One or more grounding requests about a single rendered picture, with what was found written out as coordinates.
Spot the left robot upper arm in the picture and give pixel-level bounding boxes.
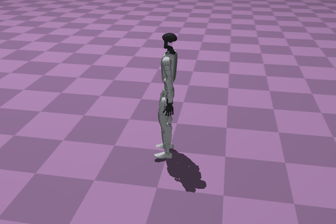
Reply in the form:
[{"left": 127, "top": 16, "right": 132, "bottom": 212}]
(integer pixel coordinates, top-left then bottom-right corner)
[{"left": 162, "top": 56, "right": 172, "bottom": 85}]

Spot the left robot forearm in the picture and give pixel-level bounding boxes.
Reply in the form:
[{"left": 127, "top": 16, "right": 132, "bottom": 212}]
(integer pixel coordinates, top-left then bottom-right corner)
[{"left": 165, "top": 79, "right": 173, "bottom": 103}]

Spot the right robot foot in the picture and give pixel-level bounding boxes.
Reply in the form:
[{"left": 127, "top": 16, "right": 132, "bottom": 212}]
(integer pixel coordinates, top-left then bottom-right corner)
[{"left": 156, "top": 143, "right": 174, "bottom": 148}]

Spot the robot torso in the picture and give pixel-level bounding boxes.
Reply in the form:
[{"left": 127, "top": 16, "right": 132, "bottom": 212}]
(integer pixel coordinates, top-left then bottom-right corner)
[{"left": 161, "top": 51, "right": 177, "bottom": 98}]

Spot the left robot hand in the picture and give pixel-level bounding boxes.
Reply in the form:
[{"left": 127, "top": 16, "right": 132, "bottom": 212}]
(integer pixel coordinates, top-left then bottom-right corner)
[{"left": 163, "top": 99, "right": 174, "bottom": 116}]

